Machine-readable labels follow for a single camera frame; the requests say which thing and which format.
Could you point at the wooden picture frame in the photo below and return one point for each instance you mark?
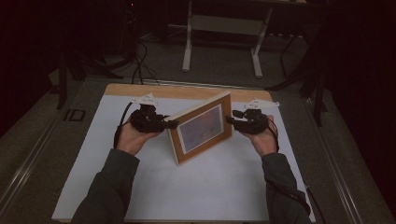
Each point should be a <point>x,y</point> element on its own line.
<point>202,129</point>

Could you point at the black metal stand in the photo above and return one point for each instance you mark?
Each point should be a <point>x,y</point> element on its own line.
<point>319,93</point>
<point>62,81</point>

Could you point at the person's left hand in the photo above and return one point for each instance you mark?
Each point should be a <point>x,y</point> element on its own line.
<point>132,140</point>

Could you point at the person's right hand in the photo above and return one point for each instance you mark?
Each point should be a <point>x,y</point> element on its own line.
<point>264,141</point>

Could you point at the white metal desk frame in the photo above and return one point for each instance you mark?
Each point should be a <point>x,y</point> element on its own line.
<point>227,25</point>

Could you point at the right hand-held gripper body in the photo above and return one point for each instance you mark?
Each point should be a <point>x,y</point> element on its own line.
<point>255,123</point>

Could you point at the metal floor rail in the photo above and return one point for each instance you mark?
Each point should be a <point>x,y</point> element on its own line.
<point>336,168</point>
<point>25,168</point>

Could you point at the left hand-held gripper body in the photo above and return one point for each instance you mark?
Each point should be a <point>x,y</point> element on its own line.
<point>146,121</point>

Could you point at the white table sheet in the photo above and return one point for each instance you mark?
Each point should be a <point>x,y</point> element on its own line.
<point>202,186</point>

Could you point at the dark floor socket plate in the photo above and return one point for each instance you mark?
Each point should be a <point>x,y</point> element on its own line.
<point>74,115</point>

